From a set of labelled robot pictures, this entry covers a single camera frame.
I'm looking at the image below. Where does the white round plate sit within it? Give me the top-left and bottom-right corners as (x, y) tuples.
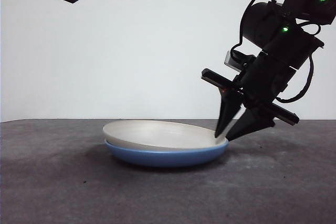
(102, 120), (228, 153)

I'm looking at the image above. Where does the blue round plate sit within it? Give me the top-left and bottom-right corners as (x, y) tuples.
(105, 138), (229, 168)

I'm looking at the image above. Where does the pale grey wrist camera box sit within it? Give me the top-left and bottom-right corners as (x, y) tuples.
(224, 50), (245, 71)

